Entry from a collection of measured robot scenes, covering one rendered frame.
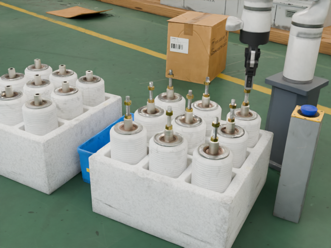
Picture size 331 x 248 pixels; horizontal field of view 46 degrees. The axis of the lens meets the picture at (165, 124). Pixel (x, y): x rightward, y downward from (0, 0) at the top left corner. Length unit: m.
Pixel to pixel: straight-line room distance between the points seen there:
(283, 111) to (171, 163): 0.48
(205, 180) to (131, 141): 0.21
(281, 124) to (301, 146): 0.28
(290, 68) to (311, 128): 0.30
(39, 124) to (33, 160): 0.11
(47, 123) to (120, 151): 0.27
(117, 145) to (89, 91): 0.37
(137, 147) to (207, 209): 0.24
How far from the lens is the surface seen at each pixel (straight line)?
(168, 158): 0.95
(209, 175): 0.91
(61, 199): 1.21
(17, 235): 1.12
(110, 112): 1.36
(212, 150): 0.92
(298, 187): 1.10
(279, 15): 3.01
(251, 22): 1.02
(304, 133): 1.03
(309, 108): 1.03
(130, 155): 1.01
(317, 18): 1.23
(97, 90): 1.34
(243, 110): 1.12
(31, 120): 1.18
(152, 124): 1.08
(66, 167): 1.25
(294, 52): 1.25
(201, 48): 1.99
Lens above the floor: 0.72
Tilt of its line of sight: 27 degrees down
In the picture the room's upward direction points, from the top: 1 degrees clockwise
